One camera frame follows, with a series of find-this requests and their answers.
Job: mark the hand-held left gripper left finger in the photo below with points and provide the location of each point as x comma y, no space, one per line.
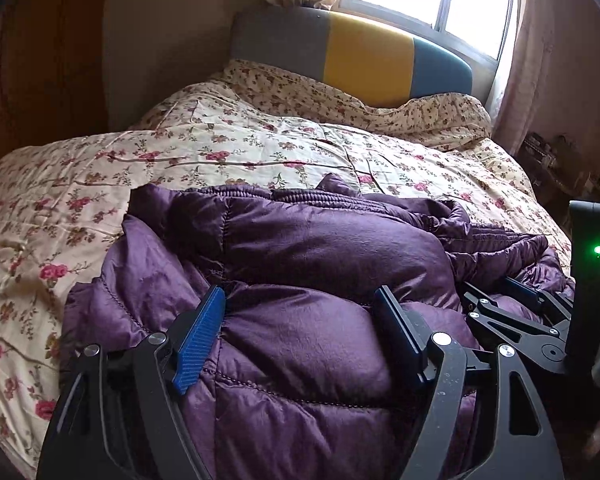
200,345

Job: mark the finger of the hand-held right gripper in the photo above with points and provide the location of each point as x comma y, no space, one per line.
510,327
522,291

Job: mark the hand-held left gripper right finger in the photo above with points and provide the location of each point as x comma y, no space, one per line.
397,335

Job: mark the purple down jacket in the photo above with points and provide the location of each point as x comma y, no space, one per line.
305,260

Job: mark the cluttered wooden desk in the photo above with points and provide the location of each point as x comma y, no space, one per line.
560,165

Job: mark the floral bed quilt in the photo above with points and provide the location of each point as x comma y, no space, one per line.
205,150

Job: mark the long floral curtain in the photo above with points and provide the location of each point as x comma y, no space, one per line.
522,70

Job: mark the grey yellow blue headboard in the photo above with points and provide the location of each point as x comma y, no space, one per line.
370,55

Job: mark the wooden wardrobe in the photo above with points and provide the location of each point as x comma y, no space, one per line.
40,60

